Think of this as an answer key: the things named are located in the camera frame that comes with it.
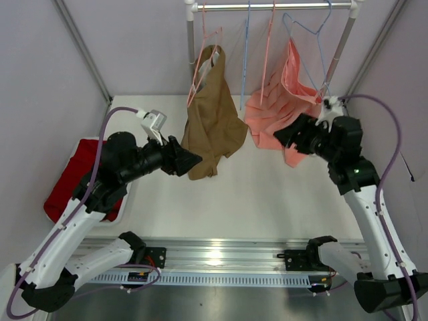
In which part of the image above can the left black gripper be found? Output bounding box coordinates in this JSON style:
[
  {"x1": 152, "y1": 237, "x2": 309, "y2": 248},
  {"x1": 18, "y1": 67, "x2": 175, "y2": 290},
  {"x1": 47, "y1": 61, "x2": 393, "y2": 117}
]
[{"x1": 120, "y1": 129, "x2": 202, "y2": 184}]

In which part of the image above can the pink pleated skirt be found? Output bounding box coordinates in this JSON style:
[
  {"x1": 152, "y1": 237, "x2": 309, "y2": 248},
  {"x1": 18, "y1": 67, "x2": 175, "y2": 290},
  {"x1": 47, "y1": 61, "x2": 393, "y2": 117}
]
[{"x1": 244, "y1": 40, "x2": 322, "y2": 167}]

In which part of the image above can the blue wire hanger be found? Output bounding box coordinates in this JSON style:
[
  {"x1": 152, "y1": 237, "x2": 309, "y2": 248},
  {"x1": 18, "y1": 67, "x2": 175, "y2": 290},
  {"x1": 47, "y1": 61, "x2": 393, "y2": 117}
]
[
  {"x1": 239, "y1": 1, "x2": 251, "y2": 110},
  {"x1": 282, "y1": 0, "x2": 332, "y2": 99}
]

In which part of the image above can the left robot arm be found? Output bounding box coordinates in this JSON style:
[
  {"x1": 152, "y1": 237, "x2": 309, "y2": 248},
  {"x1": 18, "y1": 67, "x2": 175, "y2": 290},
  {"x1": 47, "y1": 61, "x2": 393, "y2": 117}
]
[{"x1": 12, "y1": 132, "x2": 202, "y2": 312}]

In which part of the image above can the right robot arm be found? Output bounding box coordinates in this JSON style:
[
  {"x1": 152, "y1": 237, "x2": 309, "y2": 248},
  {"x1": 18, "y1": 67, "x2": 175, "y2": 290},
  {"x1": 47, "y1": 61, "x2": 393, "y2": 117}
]
[{"x1": 274, "y1": 114, "x2": 427, "y2": 313}]

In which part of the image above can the brown skirt on hanger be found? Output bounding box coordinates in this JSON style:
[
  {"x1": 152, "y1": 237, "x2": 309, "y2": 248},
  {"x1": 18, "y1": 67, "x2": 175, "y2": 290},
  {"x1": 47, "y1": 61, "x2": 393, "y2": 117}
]
[{"x1": 181, "y1": 45, "x2": 248, "y2": 181}]

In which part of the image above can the pink hanger holding brown skirt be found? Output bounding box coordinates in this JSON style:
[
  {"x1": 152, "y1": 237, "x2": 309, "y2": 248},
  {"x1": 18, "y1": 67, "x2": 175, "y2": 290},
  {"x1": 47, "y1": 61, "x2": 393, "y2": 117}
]
[{"x1": 185, "y1": 1, "x2": 223, "y2": 107}]

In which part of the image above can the red garment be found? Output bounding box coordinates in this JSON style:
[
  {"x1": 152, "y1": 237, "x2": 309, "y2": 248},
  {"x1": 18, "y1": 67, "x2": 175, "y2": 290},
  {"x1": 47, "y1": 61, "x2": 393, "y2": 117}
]
[{"x1": 43, "y1": 139, "x2": 124, "y2": 223}]

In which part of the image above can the white plastic bin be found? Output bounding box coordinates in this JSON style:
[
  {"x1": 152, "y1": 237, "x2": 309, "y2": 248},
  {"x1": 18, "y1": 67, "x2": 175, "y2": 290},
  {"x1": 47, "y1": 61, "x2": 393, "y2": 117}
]
[{"x1": 68, "y1": 135, "x2": 140, "y2": 230}]

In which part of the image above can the white metal clothes rack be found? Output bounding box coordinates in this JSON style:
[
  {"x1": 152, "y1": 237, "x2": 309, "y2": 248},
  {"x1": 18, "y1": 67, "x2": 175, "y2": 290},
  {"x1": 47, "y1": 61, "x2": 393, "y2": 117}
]
[{"x1": 187, "y1": 1, "x2": 363, "y2": 85}]

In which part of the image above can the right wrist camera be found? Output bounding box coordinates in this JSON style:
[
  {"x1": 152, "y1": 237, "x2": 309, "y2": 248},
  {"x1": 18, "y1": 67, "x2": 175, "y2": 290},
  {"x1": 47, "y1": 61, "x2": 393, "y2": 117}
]
[{"x1": 316, "y1": 96, "x2": 344, "y2": 128}]

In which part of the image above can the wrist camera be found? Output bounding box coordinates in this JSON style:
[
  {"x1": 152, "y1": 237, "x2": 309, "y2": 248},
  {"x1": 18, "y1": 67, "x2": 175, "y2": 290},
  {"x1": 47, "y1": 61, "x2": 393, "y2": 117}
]
[
  {"x1": 136, "y1": 110, "x2": 167, "y2": 146},
  {"x1": 316, "y1": 96, "x2": 344, "y2": 128}
]

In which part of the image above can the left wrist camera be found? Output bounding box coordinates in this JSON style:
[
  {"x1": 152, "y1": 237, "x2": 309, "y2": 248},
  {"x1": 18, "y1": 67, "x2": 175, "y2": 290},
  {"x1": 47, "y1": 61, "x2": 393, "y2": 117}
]
[{"x1": 136, "y1": 110, "x2": 167, "y2": 146}]

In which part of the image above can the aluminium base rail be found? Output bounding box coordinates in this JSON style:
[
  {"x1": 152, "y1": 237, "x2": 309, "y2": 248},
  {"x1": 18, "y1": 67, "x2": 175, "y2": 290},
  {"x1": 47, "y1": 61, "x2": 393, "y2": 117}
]
[{"x1": 80, "y1": 237, "x2": 372, "y2": 274}]

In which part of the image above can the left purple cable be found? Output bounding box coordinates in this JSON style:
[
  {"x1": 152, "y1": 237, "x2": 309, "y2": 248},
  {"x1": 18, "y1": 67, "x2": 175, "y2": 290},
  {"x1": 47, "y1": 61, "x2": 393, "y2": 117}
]
[{"x1": 6, "y1": 106, "x2": 161, "y2": 318}]

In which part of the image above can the pink wire hanger middle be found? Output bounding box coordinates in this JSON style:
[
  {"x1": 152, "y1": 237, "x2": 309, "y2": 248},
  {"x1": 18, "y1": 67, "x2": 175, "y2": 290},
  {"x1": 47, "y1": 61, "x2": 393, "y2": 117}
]
[{"x1": 259, "y1": 1, "x2": 276, "y2": 106}]

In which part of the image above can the slotted cable duct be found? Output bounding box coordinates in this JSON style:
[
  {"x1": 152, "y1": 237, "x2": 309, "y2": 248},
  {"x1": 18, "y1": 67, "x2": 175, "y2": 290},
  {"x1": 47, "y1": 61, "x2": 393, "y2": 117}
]
[{"x1": 90, "y1": 271, "x2": 312, "y2": 288}]

